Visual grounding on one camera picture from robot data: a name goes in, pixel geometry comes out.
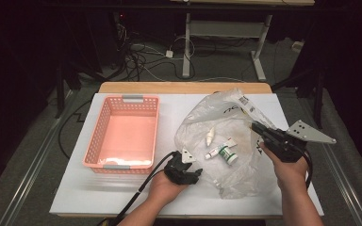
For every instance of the person's left hand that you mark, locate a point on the person's left hand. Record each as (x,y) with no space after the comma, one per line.
(163,188)

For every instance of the black equipment with red light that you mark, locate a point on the black equipment with red light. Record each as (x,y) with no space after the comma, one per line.
(119,22)

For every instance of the white ointment tube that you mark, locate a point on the white ointment tube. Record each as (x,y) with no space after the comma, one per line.
(215,152)

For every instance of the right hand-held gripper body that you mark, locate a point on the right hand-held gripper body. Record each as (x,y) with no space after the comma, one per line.
(286,146)

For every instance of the small white box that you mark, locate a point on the small white box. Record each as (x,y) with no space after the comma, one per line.
(298,46)

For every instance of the white table mat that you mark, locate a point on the white table mat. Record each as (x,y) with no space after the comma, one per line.
(176,106)

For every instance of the white metal frame desk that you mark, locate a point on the white metal frame desk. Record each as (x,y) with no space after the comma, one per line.
(187,47)

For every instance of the white power adapter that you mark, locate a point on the white power adapter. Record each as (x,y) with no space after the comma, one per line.
(169,54)

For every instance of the person's right hand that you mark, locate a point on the person's right hand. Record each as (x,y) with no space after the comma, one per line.
(290,174)

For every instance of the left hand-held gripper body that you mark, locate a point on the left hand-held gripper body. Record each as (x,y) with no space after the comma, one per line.
(176,169)

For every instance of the metal floor rail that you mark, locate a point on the metal floor rail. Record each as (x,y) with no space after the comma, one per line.
(34,163)
(345,188)

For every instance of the pink perforated plastic basket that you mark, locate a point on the pink perforated plastic basket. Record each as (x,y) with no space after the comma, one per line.
(125,135)

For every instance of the black metal stand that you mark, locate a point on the black metal stand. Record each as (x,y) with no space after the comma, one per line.
(59,94)
(319,94)

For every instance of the white jar green band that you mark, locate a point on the white jar green band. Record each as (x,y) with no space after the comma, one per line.
(229,156)

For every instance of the clear plastic bag yellow print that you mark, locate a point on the clear plastic bag yellow print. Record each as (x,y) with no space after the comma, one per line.
(232,179)

